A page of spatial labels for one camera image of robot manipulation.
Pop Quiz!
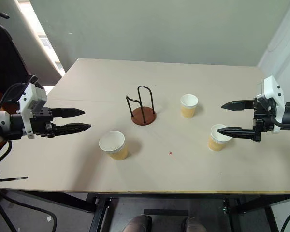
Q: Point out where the black floor mat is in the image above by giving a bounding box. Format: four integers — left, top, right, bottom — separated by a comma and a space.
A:
143, 208, 189, 217

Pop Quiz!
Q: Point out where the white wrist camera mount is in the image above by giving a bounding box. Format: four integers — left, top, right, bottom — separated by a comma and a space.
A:
16, 82, 48, 140
255, 75, 286, 134

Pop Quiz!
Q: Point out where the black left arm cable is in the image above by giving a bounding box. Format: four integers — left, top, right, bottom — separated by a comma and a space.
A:
0, 75, 39, 108

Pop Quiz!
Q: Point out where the black chair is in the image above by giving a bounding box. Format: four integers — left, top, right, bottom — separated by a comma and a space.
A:
0, 11, 47, 107

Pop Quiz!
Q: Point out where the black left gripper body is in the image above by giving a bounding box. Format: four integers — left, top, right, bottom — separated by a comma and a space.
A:
29, 107, 57, 139

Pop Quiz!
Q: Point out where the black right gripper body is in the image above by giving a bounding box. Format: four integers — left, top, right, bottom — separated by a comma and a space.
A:
252, 97, 275, 143

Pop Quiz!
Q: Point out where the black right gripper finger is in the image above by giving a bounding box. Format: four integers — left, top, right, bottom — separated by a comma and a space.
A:
221, 99, 255, 112
216, 127, 257, 140

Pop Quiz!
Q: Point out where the dark rounded shape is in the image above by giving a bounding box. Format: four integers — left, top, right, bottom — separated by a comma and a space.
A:
124, 214, 153, 232
182, 216, 206, 232

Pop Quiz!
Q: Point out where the black metal table frame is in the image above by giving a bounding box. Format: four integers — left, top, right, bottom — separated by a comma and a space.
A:
4, 190, 290, 232

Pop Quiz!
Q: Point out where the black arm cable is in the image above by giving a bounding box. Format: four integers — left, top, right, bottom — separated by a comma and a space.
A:
270, 115, 290, 129
0, 75, 39, 108

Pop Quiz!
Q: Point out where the yellow white paper cup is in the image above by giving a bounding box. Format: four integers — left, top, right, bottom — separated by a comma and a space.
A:
98, 130, 130, 161
207, 124, 233, 152
179, 94, 200, 119

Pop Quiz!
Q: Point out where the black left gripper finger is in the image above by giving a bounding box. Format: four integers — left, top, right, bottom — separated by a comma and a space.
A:
53, 123, 92, 136
50, 107, 86, 119

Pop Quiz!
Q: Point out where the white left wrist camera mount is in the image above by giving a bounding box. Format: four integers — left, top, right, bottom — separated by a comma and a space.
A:
16, 82, 48, 140

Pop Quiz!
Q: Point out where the brown base wire cup holder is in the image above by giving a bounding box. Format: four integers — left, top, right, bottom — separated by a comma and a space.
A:
125, 85, 158, 127

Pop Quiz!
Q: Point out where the black cable tie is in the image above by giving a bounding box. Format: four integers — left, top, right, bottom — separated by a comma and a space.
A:
0, 176, 29, 182

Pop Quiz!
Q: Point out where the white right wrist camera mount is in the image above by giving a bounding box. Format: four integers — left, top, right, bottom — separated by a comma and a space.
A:
255, 75, 286, 134

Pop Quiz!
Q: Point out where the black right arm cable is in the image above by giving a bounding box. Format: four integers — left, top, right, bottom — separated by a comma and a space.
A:
270, 115, 290, 129

